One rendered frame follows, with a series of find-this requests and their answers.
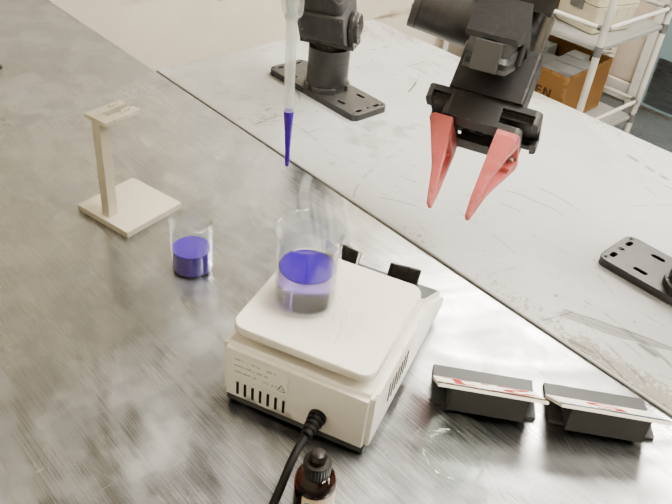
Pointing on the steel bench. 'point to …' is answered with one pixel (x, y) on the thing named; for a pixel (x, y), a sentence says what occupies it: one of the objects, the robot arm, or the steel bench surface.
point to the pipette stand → (144, 208)
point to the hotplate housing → (323, 384)
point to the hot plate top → (337, 323)
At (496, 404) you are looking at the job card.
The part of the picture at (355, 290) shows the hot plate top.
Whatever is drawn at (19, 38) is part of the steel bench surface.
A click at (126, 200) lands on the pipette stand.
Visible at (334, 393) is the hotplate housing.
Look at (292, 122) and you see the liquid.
